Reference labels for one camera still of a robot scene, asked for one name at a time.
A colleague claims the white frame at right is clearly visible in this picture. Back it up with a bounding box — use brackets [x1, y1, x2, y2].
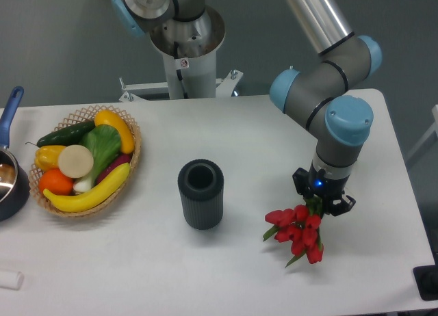
[405, 105, 437, 168]

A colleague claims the purple eggplant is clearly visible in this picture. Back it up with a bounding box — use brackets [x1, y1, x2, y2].
[95, 154, 131, 185]

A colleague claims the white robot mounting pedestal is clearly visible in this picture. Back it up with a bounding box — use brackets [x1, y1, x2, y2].
[119, 51, 244, 102]

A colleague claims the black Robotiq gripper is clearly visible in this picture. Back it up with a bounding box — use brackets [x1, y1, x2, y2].
[292, 168, 356, 216]

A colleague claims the dark grey ribbed vase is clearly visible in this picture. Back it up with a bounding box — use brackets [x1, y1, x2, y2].
[177, 159, 224, 230]

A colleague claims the yellow banana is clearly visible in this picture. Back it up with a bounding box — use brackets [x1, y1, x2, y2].
[43, 163, 131, 213]

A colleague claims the yellow bell pepper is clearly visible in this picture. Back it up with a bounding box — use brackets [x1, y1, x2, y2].
[34, 145, 66, 172]

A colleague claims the orange fruit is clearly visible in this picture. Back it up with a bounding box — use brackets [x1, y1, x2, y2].
[38, 169, 74, 196]

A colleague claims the yellow squash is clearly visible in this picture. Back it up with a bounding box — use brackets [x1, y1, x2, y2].
[94, 109, 135, 155]

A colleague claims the blue handled saucepan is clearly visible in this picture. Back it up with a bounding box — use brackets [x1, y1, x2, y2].
[1, 86, 29, 221]

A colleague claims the green cucumber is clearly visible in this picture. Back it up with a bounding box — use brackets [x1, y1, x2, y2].
[26, 121, 95, 148]

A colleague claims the white cylinder object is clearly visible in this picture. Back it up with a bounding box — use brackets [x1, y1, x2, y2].
[0, 269, 24, 291]

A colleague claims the beige round disc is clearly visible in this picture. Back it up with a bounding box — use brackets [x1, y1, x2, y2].
[57, 145, 94, 179]

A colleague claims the black device at table edge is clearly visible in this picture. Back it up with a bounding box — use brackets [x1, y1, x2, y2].
[413, 265, 437, 301]

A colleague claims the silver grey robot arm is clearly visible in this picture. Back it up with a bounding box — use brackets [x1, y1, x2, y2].
[112, 0, 382, 216]

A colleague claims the green bok choy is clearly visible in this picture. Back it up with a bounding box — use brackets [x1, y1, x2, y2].
[73, 124, 121, 194]

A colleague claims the red tulip bouquet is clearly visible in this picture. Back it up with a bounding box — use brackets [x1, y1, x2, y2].
[263, 196, 324, 267]

